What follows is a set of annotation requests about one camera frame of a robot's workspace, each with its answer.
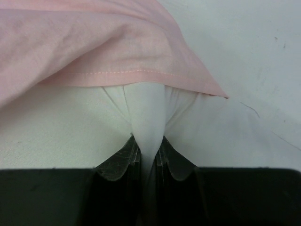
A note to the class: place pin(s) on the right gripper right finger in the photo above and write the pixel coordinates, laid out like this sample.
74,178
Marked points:
188,195

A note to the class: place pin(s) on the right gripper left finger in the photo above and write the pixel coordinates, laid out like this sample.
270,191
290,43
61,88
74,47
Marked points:
107,195

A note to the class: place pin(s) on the white pillow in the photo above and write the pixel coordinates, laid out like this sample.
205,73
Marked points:
51,127

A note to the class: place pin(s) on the blue pink printed pillowcase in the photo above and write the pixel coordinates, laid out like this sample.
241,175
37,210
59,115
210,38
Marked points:
95,43

